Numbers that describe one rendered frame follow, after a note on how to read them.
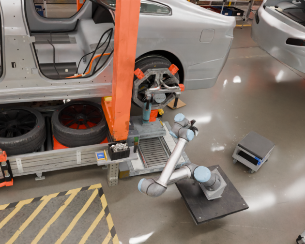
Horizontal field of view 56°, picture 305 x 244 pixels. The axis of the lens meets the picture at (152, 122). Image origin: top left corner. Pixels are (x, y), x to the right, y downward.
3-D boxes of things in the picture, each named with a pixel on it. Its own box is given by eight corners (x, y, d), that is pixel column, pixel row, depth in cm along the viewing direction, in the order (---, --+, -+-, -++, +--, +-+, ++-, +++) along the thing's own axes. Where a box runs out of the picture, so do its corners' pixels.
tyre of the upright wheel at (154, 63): (121, 56, 329) (123, 102, 372) (126, 67, 312) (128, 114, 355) (174, 49, 346) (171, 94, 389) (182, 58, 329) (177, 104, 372)
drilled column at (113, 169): (115, 178, 336) (117, 153, 310) (117, 185, 329) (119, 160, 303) (107, 180, 333) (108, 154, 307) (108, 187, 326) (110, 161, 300)
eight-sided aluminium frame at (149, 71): (172, 104, 366) (179, 67, 333) (174, 108, 362) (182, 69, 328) (130, 108, 349) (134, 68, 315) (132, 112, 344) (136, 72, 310)
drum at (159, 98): (159, 92, 347) (160, 83, 339) (165, 102, 332) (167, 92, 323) (148, 93, 343) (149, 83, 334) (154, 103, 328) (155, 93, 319)
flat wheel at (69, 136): (93, 109, 389) (93, 94, 375) (118, 138, 351) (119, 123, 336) (44, 123, 355) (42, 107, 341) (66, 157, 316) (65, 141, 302)
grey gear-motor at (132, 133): (129, 133, 389) (131, 113, 367) (138, 155, 359) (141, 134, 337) (116, 134, 383) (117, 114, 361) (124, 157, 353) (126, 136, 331)
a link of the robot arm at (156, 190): (154, 199, 234) (190, 128, 248) (144, 193, 242) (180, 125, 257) (162, 203, 241) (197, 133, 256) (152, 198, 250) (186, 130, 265)
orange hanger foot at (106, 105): (114, 103, 363) (115, 80, 341) (124, 130, 325) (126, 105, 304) (100, 104, 357) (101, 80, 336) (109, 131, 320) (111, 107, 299)
